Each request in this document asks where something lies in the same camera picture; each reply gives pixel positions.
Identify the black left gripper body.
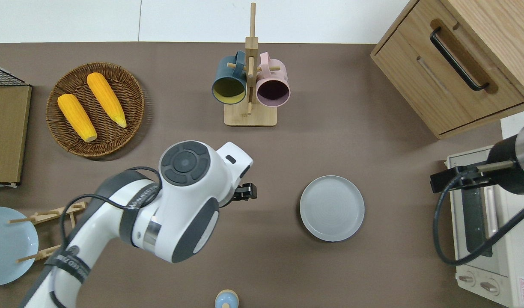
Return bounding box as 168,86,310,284
233,182,258,202

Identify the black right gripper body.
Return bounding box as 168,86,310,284
430,166,480,194

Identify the gray round plate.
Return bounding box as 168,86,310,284
299,175,366,243

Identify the light blue plate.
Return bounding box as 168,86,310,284
0,207,39,287

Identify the wooden mug tree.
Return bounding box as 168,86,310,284
224,3,282,127

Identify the cream toaster oven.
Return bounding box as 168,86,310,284
445,145,524,308

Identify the brown table mat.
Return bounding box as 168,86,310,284
0,41,524,308

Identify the wooden drawer cabinet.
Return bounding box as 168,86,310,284
370,0,524,140

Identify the pink mug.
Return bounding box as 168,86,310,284
256,52,291,107

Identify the dark teal mug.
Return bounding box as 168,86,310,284
211,50,248,105

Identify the long pointed yellow corn cob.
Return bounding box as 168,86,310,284
87,72,127,128

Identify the brown wicker basket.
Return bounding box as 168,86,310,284
46,62,145,158

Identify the blunt yellow corn cob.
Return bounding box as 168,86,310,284
57,94,98,142

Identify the wooden dish rack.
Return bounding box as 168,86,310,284
7,201,88,263

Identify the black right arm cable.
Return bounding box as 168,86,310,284
432,171,524,266

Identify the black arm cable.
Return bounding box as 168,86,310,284
432,171,524,266
48,166,164,308

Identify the black cabinet handle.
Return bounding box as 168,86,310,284
430,27,490,92

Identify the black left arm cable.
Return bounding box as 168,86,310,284
48,166,164,308

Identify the wire grid box wooden board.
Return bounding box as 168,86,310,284
0,62,32,188

